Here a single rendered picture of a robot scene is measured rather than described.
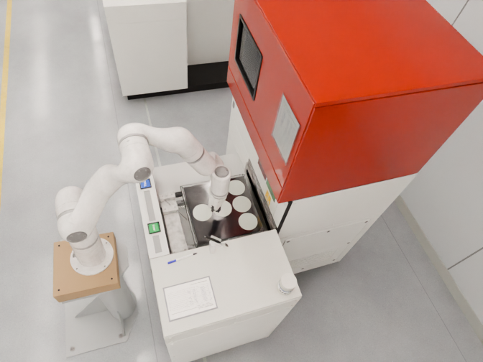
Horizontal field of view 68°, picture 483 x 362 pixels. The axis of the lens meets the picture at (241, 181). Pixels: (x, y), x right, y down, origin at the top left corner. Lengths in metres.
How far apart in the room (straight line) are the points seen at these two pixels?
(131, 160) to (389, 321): 2.25
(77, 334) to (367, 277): 2.06
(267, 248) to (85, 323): 1.41
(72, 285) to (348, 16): 1.61
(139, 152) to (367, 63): 0.83
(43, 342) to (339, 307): 1.98
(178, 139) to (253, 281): 0.76
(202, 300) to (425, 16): 1.49
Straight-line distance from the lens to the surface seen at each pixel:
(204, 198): 1.92
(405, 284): 3.10
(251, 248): 1.74
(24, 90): 4.08
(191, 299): 1.64
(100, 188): 1.36
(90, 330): 2.67
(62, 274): 1.84
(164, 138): 1.27
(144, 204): 1.85
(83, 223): 1.44
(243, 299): 1.65
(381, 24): 1.58
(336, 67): 1.28
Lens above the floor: 2.54
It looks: 55 degrees down
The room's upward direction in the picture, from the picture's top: 11 degrees clockwise
